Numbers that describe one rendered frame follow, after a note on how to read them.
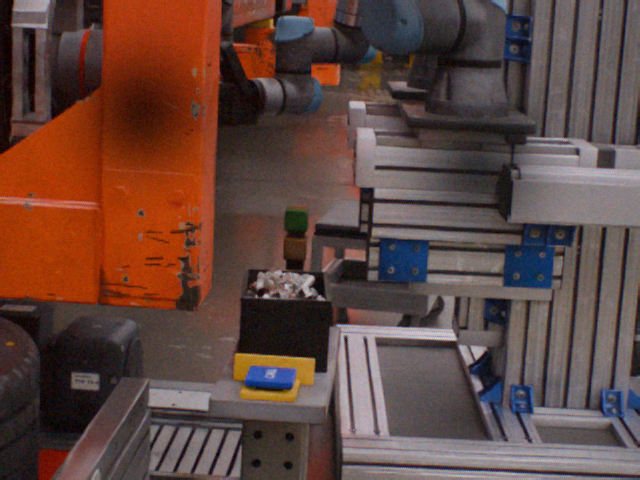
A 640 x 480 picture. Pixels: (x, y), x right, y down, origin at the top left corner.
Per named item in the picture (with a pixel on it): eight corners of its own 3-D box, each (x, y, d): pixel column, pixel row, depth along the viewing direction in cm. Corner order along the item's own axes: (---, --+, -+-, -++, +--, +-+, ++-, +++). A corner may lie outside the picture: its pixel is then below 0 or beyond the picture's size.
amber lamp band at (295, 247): (284, 255, 229) (285, 233, 228) (307, 257, 229) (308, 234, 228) (282, 260, 225) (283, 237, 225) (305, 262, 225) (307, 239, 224)
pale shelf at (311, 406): (244, 337, 232) (244, 320, 232) (340, 343, 231) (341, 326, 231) (207, 417, 190) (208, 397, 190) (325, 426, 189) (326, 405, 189)
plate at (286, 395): (246, 382, 198) (246, 375, 198) (299, 385, 197) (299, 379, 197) (239, 399, 190) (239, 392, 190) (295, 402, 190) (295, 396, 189)
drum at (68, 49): (58, 95, 270) (59, 25, 267) (161, 101, 269) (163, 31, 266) (39, 101, 256) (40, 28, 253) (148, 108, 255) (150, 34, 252)
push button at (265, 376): (249, 378, 197) (250, 364, 197) (296, 382, 197) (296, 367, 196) (243, 393, 190) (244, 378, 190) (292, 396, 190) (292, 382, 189)
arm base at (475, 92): (501, 110, 246) (505, 56, 244) (513, 119, 232) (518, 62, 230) (420, 106, 246) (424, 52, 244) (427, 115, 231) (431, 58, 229)
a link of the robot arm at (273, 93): (283, 79, 257) (257, 75, 263) (265, 79, 254) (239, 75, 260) (282, 118, 258) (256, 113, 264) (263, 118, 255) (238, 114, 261)
